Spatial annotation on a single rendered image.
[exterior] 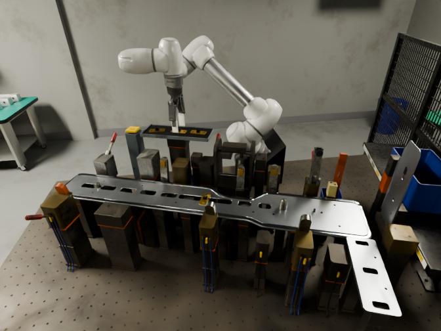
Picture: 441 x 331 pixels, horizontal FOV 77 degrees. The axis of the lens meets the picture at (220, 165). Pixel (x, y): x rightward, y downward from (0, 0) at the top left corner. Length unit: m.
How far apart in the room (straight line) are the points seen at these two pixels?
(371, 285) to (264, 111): 1.11
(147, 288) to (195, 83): 3.26
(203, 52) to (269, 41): 2.44
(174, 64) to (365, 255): 1.08
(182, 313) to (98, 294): 0.38
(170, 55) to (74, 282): 1.09
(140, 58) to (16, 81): 3.42
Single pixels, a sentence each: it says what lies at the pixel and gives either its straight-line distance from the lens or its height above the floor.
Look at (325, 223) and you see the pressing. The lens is 1.18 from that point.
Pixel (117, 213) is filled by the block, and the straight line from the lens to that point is 1.20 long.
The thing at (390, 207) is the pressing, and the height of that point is 1.07.
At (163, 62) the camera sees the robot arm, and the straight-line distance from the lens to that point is 1.34.
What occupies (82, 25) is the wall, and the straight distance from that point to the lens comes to 4.19.
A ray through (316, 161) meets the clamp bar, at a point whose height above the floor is 1.15.
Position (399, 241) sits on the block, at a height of 1.05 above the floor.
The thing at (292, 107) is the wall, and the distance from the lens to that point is 4.59.
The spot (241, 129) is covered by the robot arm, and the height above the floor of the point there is 1.07.
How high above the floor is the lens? 1.76
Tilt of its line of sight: 31 degrees down
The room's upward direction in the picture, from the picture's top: 1 degrees counter-clockwise
